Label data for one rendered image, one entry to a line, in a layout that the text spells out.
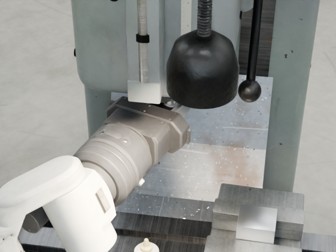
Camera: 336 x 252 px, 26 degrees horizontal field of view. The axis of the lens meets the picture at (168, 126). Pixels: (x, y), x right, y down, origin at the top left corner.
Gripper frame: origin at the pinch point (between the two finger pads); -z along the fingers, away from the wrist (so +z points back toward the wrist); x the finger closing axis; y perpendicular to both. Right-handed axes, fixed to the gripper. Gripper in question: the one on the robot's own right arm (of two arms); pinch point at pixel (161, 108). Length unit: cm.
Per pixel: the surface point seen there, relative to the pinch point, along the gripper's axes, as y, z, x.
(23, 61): 122, -153, 153
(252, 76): -10.7, 1.6, -13.8
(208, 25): -27.5, 19.9, -15.4
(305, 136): 122, -160, 17
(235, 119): 24.9, -34.2, 1.2
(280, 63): 13.7, -40.7, -4.6
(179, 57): -24.8, 22.3, -13.6
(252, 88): -10.0, 3.1, -14.6
